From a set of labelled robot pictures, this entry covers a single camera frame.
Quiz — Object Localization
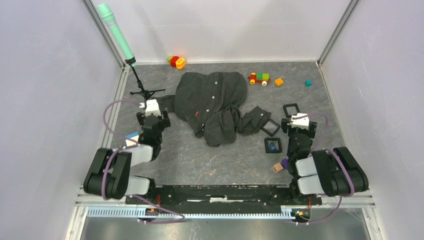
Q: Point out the wooden letter cube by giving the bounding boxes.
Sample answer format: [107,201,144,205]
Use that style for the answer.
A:
[272,162,284,173]

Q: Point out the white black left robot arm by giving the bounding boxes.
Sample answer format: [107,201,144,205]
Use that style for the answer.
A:
[83,110,171,204]

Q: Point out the yellow toy brick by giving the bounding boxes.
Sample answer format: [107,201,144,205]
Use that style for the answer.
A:
[274,78,284,87]

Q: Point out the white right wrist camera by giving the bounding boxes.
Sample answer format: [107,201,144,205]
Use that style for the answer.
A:
[288,113,310,130]

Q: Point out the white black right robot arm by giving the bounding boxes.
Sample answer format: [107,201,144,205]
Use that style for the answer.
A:
[275,113,369,204]

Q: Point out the red yellow toy car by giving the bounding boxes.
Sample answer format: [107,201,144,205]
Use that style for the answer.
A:
[248,72,271,86]

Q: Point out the red orange green toy blocks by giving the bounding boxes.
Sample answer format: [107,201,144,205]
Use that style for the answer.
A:
[167,55,186,70]

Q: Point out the black square frame far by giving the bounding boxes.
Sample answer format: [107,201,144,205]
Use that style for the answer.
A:
[283,103,301,118]

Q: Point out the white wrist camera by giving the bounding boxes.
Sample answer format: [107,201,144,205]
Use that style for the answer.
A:
[288,113,310,130]
[145,99,162,117]

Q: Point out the black microphone tripod stand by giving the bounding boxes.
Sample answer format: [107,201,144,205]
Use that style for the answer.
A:
[129,64,165,101]

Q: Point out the teal toy cube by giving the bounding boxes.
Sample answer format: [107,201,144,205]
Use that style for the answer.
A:
[304,79,312,87]

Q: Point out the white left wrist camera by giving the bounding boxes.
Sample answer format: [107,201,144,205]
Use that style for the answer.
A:
[145,99,162,117]

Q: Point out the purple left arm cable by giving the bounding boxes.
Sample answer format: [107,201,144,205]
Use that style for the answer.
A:
[100,100,147,200]

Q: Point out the green foam microphone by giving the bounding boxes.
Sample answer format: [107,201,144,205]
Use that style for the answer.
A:
[96,3,136,67]

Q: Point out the white blue toy brick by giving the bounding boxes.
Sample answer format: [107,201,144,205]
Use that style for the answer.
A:
[125,132,140,147]

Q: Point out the purple toy brick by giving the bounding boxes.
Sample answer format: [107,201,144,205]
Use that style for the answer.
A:
[280,158,289,169]

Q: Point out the dark grey pinstriped shirt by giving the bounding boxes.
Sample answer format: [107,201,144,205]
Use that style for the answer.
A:
[156,72,271,147]

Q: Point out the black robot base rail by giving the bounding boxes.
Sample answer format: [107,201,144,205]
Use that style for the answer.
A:
[144,184,322,214]

